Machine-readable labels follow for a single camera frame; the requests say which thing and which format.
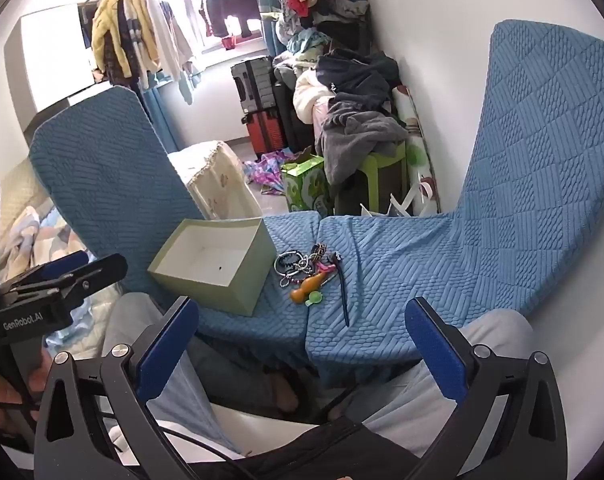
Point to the white wardrobe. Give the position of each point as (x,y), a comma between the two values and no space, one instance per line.
(51,60)

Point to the dark navy garment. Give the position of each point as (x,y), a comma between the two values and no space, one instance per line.
(357,75)

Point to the blue textured blanket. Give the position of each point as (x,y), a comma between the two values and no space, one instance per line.
(106,170)

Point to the pale green cardboard box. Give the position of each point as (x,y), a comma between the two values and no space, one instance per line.
(231,285)

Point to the green plastic stool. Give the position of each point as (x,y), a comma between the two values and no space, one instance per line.
(382,170)

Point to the white bag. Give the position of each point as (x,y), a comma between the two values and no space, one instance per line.
(394,207)

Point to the cream lace covered cabinet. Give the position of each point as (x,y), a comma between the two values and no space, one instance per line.
(216,175)

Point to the green round charm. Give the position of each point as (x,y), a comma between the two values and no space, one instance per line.
(314,299)

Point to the pink ribbon trinket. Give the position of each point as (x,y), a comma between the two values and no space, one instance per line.
(322,265)

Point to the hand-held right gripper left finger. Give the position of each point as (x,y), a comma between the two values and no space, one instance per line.
(166,345)

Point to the red cup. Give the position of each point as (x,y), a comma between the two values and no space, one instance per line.
(228,43)

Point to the white hanging garments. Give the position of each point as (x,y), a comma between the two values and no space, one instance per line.
(176,20)

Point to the pile of mixed clothes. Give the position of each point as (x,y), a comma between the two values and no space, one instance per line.
(317,5)

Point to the yellow hanging jacket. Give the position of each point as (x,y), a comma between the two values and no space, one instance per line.
(106,25)

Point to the striped pastel blanket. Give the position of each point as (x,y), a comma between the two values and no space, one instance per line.
(26,240)

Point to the pink cloth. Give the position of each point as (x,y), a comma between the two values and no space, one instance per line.
(321,112)

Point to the grey fleece garment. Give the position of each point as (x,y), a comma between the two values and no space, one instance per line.
(357,135)

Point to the green cartoon box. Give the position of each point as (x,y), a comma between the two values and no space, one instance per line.
(307,187)

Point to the cream plush blanket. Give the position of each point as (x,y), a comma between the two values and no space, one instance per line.
(307,92)

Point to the floral print board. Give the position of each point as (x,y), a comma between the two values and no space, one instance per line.
(419,160)

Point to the colourful plastic bag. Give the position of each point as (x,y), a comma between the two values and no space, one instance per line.
(267,170)

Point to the black ribbed suitcase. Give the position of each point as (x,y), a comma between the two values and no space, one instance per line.
(254,85)

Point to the red suitcase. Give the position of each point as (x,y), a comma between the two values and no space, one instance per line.
(264,132)

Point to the person's black top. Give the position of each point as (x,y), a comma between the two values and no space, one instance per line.
(322,450)

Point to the black smooth suitcase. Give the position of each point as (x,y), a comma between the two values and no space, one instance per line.
(292,120)

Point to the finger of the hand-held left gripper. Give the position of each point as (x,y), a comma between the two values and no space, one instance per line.
(61,265)
(101,270)

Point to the person's grey trousers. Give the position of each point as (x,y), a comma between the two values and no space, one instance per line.
(482,360)

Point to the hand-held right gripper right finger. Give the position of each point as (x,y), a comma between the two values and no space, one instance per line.
(434,350)

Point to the blue covered chair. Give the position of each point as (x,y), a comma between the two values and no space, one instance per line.
(532,160)

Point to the orange gourd pendant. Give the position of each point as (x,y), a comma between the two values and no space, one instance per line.
(304,290)

